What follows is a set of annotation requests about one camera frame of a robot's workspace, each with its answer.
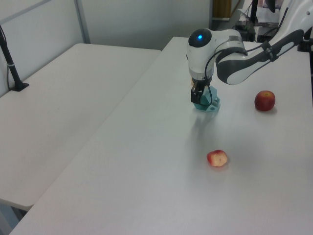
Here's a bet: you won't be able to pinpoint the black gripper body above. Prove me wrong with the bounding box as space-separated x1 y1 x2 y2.
190 77 211 97

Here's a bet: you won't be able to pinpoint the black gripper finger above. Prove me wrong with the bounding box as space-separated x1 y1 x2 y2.
205 84 214 106
190 91 203 104

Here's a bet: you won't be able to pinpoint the teal faceted plastic mug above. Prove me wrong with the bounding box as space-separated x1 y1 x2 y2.
193 85 222 114

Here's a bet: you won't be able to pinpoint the red toy apple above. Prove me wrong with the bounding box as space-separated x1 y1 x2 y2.
254 90 276 112

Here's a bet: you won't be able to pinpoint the wooden cabinet panel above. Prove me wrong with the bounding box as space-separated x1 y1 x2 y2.
212 0 232 19

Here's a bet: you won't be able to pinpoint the black monitor stand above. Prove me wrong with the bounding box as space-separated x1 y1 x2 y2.
236 0 259 41

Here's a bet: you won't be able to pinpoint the white paper sheets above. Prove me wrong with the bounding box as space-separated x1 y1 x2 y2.
256 4 280 24

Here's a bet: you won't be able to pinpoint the white side table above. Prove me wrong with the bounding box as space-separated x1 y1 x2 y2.
0 43 162 211

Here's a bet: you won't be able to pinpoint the black pole stand with base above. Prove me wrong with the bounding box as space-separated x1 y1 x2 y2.
0 24 29 92

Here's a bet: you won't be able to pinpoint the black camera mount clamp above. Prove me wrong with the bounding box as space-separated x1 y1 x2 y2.
297 24 313 52

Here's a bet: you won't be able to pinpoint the grey partition corner post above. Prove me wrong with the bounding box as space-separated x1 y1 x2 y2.
74 0 90 45

